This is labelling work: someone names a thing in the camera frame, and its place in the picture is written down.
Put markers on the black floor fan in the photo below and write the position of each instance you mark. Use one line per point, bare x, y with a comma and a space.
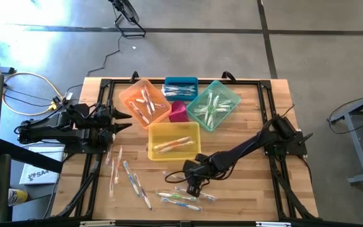
128, 11

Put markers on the small pink plastic bin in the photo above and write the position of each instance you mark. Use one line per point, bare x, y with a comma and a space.
178, 113

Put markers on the white printed cardboard box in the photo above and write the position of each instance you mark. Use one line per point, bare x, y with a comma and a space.
39, 176

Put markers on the teal translucent plastic bin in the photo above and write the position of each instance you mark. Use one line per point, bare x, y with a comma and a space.
225, 91

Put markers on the yellow translucent plastic bin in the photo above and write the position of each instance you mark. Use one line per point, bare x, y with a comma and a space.
169, 129

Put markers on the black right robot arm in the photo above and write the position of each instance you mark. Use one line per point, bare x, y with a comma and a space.
251, 145

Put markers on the blue plastic bin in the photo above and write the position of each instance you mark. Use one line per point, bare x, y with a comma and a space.
169, 81

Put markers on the yellow plug with adapter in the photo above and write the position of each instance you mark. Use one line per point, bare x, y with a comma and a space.
55, 102

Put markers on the yellow and white can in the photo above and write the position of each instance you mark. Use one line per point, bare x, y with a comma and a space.
17, 197

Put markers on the grey-legged side desk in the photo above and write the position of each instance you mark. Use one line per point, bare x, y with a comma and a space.
359, 148

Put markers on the green toothbrush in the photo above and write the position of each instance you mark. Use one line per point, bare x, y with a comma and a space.
213, 121
175, 196
225, 103
216, 101
222, 110
200, 110
208, 107

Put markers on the black desk beam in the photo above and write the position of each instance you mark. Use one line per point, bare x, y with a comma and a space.
27, 156

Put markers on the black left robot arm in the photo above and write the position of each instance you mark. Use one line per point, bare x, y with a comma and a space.
52, 129

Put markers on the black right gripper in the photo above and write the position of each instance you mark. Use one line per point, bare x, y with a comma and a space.
203, 167

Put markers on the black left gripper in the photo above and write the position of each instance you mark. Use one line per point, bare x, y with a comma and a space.
98, 123

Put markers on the silver rig bar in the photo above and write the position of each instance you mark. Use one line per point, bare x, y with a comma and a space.
96, 224
273, 224

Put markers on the orange translucent plastic bin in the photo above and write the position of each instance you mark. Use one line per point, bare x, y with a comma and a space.
131, 91

